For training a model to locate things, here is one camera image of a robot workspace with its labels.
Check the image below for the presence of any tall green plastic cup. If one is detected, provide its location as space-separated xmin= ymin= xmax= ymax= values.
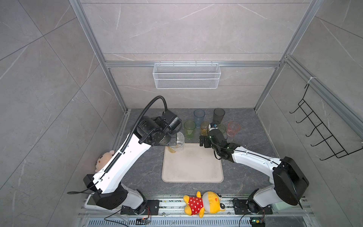
xmin=184 ymin=120 xmax=196 ymax=140

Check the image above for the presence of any clear plastic cup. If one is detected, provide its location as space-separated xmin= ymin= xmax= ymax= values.
xmin=171 ymin=132 xmax=185 ymax=151

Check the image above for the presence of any tall amber plastic cup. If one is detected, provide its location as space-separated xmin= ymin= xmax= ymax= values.
xmin=167 ymin=146 xmax=176 ymax=153

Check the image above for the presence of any beige plastic tray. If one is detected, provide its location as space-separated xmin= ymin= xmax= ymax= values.
xmin=162 ymin=143 xmax=224 ymax=183

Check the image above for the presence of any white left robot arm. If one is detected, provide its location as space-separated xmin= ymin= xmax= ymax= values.
xmin=84 ymin=96 xmax=182 ymax=214

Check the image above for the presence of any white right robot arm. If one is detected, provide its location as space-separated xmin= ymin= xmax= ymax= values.
xmin=199 ymin=129 xmax=309 ymax=214

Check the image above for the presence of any short amber plastic cup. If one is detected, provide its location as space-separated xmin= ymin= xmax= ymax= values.
xmin=200 ymin=121 xmax=210 ymax=136

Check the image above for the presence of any short green plastic cup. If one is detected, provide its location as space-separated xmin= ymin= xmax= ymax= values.
xmin=218 ymin=124 xmax=226 ymax=137

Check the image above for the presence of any pink plastic cup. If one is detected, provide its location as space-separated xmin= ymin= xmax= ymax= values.
xmin=226 ymin=122 xmax=241 ymax=137

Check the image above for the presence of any blue plastic cup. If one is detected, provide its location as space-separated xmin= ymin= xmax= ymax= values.
xmin=193 ymin=109 xmax=205 ymax=128

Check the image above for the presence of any dark grey plastic cup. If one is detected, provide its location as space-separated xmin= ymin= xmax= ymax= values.
xmin=212 ymin=108 xmax=226 ymax=125

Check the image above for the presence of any yellow bear plush toy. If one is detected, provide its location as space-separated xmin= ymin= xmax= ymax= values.
xmin=183 ymin=191 xmax=226 ymax=218

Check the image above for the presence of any pink boy plush doll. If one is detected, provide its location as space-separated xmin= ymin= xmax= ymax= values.
xmin=95 ymin=150 xmax=115 ymax=173

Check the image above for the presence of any white digital timer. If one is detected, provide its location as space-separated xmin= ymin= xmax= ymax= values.
xmin=84 ymin=195 xmax=98 ymax=210

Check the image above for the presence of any white wire mesh basket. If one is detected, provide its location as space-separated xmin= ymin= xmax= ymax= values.
xmin=153 ymin=63 xmax=221 ymax=89

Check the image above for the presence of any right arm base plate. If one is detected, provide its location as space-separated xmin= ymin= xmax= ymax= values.
xmin=232 ymin=198 xmax=273 ymax=215

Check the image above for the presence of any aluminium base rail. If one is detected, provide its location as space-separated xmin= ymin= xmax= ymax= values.
xmin=81 ymin=194 xmax=314 ymax=217

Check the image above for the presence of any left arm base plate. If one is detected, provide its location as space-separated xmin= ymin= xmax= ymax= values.
xmin=120 ymin=200 xmax=160 ymax=215

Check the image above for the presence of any black wire hook rack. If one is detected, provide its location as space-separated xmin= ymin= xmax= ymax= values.
xmin=289 ymin=84 xmax=363 ymax=161

